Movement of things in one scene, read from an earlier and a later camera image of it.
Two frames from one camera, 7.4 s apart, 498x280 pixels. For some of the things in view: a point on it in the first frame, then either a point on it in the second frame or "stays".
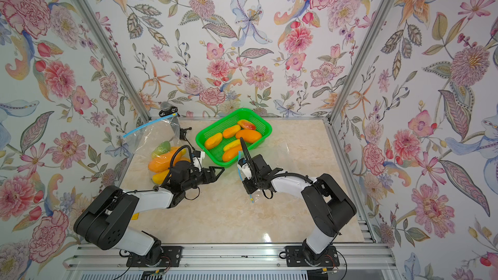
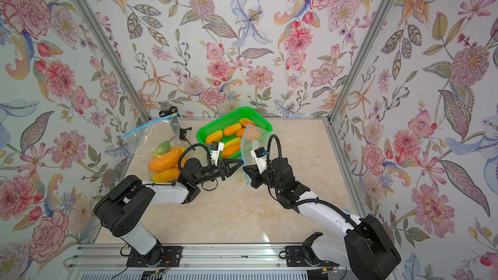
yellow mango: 213,140 stays
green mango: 163,148 stays
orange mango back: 231,131 stays
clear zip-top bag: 257,195 to 253,138
